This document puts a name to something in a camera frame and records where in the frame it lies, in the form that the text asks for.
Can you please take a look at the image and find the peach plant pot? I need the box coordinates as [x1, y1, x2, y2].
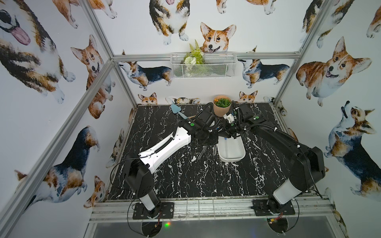
[213, 95, 232, 117]

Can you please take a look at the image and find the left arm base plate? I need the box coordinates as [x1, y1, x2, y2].
[133, 202, 175, 220]

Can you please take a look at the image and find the green fern plant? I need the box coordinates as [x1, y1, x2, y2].
[183, 40, 205, 76]

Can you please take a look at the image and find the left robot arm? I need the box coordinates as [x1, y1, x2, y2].
[110, 103, 222, 219]

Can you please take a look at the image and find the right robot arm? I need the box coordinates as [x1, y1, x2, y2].
[219, 101, 325, 214]

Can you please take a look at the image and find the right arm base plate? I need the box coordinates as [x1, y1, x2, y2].
[251, 199, 296, 216]

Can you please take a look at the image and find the teal small trowel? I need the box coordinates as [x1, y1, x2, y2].
[170, 104, 188, 120]

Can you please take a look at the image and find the white wire basket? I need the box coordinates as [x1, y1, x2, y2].
[170, 53, 238, 79]

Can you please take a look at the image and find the white rectangular tray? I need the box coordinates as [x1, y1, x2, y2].
[217, 137, 246, 163]

